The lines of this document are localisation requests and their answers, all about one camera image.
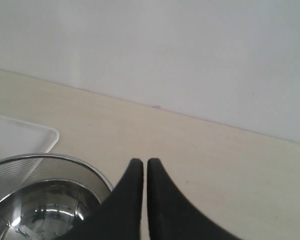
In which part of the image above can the small stainless steel bowl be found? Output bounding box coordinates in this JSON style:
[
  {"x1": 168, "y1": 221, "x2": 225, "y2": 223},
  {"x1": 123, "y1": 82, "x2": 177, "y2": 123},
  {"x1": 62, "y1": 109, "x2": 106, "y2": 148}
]
[{"x1": 0, "y1": 180, "x2": 100, "y2": 240}]

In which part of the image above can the steel mesh strainer basket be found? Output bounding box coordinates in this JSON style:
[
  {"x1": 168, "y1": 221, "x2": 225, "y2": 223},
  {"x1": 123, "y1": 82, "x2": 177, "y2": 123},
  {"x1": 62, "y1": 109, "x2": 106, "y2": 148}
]
[{"x1": 0, "y1": 153, "x2": 114, "y2": 202}]

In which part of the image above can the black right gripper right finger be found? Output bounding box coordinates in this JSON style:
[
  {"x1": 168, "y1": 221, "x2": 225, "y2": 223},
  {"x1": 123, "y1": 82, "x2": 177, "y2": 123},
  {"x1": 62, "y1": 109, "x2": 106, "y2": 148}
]
[{"x1": 146, "y1": 158, "x2": 237, "y2": 240}]

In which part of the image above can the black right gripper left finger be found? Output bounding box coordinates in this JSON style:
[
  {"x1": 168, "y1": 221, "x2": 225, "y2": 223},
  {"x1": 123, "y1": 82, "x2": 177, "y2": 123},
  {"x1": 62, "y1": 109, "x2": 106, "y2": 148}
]
[{"x1": 57, "y1": 158, "x2": 143, "y2": 240}]

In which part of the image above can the white rectangular plastic tray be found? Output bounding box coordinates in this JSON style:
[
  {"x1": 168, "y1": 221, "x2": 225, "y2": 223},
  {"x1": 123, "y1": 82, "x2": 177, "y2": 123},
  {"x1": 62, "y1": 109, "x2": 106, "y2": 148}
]
[{"x1": 0, "y1": 115, "x2": 60, "y2": 160}]

